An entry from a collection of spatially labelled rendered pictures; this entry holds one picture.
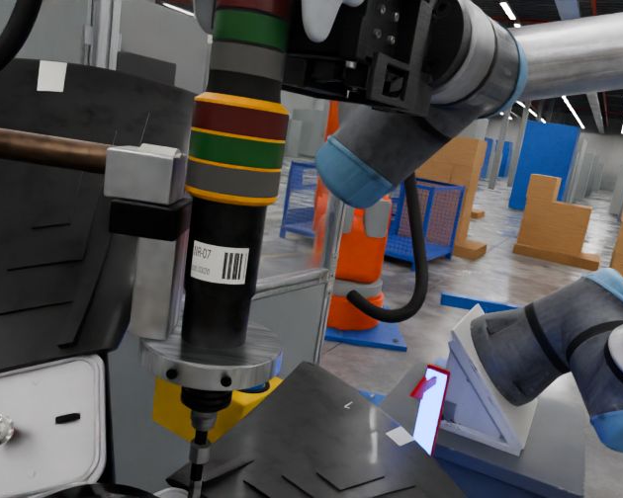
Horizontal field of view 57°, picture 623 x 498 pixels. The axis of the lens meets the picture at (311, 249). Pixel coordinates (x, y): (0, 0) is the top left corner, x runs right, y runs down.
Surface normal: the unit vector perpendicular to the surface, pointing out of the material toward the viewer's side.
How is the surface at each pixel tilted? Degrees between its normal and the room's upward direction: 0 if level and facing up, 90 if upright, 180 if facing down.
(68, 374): 48
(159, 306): 90
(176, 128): 36
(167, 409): 90
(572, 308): 64
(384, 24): 90
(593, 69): 114
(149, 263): 90
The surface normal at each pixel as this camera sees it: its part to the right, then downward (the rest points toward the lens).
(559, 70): -0.03, 0.59
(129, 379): 0.81, 0.24
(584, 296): -0.65, -0.56
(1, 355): -0.07, -0.51
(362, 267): 0.00, 0.21
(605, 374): -0.99, -0.01
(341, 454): 0.37, -0.91
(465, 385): -0.45, 0.11
